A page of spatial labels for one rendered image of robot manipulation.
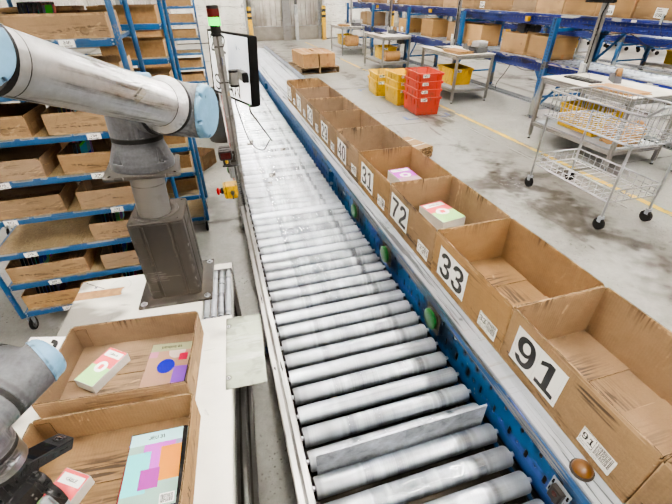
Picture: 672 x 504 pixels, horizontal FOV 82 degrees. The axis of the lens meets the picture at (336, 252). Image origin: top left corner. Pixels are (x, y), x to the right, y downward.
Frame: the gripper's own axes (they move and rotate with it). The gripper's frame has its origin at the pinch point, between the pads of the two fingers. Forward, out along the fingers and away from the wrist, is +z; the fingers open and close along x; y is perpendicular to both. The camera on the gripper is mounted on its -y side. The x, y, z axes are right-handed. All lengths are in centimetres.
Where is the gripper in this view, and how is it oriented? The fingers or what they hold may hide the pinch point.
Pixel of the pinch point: (55, 503)
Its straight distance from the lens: 118.3
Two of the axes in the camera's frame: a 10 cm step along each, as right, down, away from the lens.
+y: -2.8, 5.4, -7.9
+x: 9.6, 1.5, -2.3
